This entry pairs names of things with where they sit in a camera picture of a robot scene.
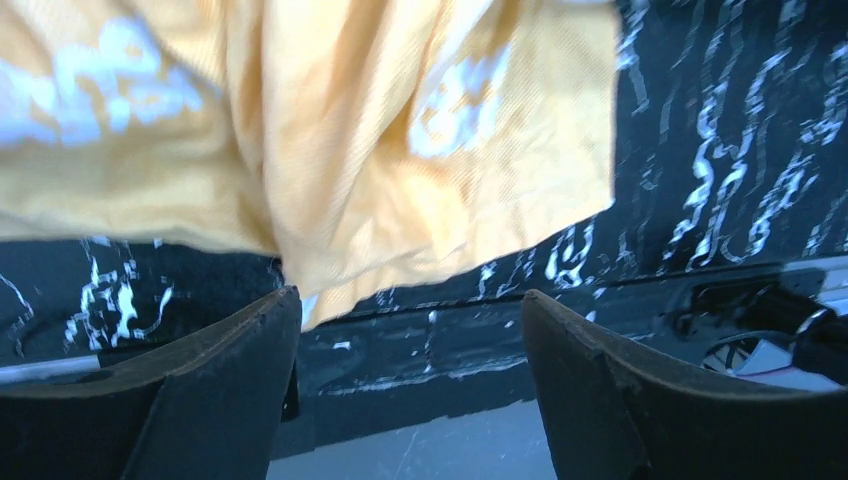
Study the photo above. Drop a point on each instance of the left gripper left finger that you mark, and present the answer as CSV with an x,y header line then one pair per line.
x,y
206,406

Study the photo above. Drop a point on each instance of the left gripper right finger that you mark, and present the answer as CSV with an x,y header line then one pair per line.
x,y
613,408

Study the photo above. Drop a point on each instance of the yellow and blue pillowcase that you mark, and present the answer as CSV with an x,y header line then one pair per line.
x,y
369,144

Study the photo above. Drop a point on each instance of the yellow black screwdriver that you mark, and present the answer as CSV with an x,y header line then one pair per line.
x,y
48,370

